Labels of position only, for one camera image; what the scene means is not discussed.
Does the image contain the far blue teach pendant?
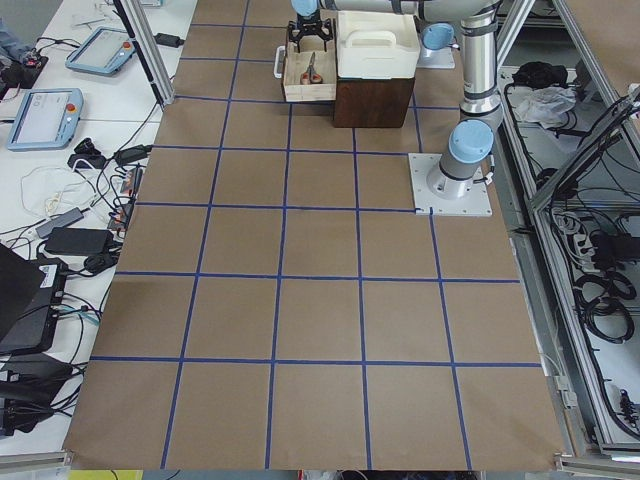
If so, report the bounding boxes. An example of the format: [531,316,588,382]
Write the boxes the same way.
[65,27,135,76]

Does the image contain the white plastic tray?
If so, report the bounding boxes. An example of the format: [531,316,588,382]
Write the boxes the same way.
[337,11,420,80]

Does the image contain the dark wooden drawer cabinet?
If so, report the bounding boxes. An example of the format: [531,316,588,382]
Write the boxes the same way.
[333,78,415,128]

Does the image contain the blue teach pendant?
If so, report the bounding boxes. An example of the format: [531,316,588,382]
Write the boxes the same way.
[65,27,135,76]
[6,88,84,152]

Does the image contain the orange grey scissors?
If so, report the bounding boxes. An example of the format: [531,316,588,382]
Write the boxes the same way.
[300,52,323,85]

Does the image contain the white drawer handle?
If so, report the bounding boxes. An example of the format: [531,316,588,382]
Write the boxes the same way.
[273,45,286,79]

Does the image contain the aluminium frame post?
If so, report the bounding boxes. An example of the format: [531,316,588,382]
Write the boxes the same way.
[113,0,175,108]

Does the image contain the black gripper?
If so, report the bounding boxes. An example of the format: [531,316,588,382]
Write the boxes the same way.
[287,14,334,53]

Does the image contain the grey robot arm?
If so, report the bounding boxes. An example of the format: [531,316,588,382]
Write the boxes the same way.
[275,1,501,191]
[421,22,458,51]

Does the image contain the near blue teach pendant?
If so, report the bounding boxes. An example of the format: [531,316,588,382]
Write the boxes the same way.
[6,88,84,152]

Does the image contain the dark wooden drawer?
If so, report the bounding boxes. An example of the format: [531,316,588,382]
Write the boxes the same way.
[273,37,337,103]

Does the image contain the black power adapter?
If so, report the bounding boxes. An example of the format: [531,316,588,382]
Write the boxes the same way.
[44,227,113,256]

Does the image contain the crumpled white cloth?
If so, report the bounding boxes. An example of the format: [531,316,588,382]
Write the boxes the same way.
[514,86,577,129]

